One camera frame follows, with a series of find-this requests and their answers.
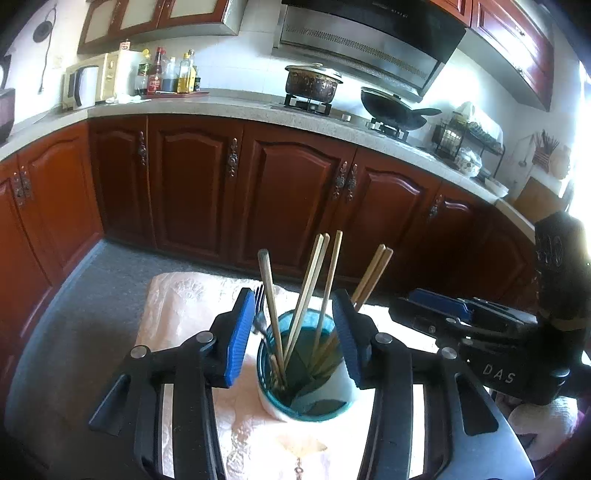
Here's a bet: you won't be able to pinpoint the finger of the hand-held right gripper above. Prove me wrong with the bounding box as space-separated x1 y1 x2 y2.
389 296 467 344
409 288 539 324

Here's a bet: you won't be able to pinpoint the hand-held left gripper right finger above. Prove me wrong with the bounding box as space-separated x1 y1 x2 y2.
331 288 537 480

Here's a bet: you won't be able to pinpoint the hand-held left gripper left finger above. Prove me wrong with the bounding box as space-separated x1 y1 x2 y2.
88 286 258 480

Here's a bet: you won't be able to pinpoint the metal fork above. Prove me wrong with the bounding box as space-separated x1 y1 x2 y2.
250 282 269 337

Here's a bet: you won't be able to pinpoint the single wooden chopstick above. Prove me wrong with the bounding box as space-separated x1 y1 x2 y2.
257 248 288 391

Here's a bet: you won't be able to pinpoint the teal and white cup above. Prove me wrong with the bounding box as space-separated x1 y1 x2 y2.
255 308 355 423

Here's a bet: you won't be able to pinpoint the pinkish white embroidered cloth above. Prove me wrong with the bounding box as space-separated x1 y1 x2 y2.
134 272 439 480

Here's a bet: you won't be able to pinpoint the white fluffy towel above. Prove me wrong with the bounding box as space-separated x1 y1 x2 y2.
508 397 580 450

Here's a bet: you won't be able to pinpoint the wooden cutting board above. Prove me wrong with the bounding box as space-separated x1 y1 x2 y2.
512 176 566 222

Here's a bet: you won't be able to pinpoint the white patterned pot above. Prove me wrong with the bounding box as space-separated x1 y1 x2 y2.
455 148 483 177

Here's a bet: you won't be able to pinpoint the red wooden base cabinets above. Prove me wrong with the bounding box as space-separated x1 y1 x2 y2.
0 114 541 398

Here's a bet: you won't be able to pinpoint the round woven mat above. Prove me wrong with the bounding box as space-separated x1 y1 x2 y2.
550 145 572 180

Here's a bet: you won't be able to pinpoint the white plastic bag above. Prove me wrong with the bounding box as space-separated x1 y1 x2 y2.
455 100 502 134

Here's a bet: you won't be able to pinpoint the black wok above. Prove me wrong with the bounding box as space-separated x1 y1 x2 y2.
360 86 443 131

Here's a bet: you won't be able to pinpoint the gas stove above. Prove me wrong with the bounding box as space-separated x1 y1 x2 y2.
270 95 411 141

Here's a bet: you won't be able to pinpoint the bright window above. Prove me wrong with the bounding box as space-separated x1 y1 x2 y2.
561 60 591 222

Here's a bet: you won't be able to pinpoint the red tray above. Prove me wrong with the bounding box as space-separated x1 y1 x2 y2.
139 90 209 99

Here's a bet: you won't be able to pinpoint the dark cooking pot with lid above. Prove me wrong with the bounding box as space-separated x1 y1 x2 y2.
284 64 345 103

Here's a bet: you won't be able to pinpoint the red label bottle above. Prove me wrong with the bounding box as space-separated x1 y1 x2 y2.
148 46 167 94

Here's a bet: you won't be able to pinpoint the dark soy sauce bottle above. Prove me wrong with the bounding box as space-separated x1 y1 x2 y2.
135 48 151 96

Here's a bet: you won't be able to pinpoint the black steel range hood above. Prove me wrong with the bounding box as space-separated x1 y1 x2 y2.
272 0 467 103

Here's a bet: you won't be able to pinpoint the cream microwave oven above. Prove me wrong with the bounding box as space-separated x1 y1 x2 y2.
62 52 123 112

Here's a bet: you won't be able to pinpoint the dark kitchen appliance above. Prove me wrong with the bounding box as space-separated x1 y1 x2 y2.
0 88 17 144

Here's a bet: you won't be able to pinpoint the black wire dish rack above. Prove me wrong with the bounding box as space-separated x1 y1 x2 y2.
433 117 506 181

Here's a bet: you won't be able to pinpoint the wall-mounted chopstick holder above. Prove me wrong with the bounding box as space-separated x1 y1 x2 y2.
531 130 561 169

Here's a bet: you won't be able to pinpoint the red wooden wall cabinet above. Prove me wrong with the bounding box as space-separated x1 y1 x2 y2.
429 0 555 112

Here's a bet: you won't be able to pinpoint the wall cabinet with frosted panels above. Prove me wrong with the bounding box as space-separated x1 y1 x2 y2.
76 0 247 55

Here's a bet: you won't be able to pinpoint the dark round wall hanging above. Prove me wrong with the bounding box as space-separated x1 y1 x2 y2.
32 4 58 93

